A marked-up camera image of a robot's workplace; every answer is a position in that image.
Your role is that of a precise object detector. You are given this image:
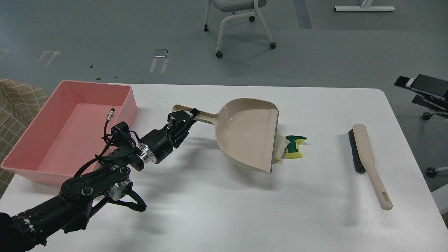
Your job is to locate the beige plastic dustpan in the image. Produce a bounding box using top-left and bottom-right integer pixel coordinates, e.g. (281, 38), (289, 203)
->
(195, 98), (279, 174)

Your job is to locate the black rolling chair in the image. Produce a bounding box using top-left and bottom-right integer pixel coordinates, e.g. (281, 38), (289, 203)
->
(394, 74), (448, 177)

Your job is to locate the silver floor plate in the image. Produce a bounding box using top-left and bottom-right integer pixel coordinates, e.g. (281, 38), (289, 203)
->
(153, 49), (168, 58)

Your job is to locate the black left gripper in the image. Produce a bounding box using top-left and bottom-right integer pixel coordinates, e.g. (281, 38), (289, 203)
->
(139, 108), (200, 164)

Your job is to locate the yellow green sponge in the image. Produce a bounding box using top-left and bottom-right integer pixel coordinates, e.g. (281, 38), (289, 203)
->
(285, 135), (308, 159)

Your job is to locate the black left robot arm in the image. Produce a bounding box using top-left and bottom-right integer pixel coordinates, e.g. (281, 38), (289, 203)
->
(1, 108), (200, 252)

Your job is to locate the white office chair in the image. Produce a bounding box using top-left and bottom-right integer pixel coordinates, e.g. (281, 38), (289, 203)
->
(203, 0), (277, 59)

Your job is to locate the pink plastic bin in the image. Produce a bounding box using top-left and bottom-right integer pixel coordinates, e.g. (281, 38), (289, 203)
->
(1, 81), (138, 185)

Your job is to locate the beige hand brush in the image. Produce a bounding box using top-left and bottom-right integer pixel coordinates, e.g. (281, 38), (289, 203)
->
(348, 124), (393, 211)

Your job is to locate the beige checkered cloth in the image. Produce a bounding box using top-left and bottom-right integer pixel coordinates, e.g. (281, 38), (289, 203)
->
(0, 78), (48, 198)

